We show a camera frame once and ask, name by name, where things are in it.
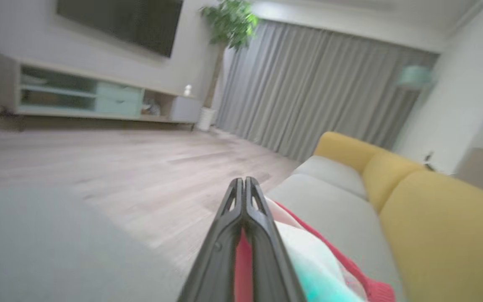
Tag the white plant pot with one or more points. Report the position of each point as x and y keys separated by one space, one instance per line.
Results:
x=206 y=119

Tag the yellow sofa back cushion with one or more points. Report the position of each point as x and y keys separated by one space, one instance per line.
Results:
x=455 y=243
x=388 y=176
x=342 y=149

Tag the green leafy house plant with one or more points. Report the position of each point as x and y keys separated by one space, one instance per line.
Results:
x=231 y=21

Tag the grey pleated curtain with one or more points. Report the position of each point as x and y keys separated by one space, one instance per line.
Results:
x=308 y=84

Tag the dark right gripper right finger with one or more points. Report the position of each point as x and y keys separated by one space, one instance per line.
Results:
x=268 y=260

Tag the grey floor rug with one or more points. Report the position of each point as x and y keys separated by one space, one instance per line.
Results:
x=57 y=251

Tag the red jersey with white sleeves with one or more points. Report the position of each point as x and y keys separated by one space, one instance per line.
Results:
x=317 y=268

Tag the black wall television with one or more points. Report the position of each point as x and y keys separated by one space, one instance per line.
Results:
x=132 y=21

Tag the beige and teal TV cabinet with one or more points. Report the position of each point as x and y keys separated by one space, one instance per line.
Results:
x=120 y=98

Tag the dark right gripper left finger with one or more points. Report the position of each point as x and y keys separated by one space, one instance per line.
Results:
x=216 y=260

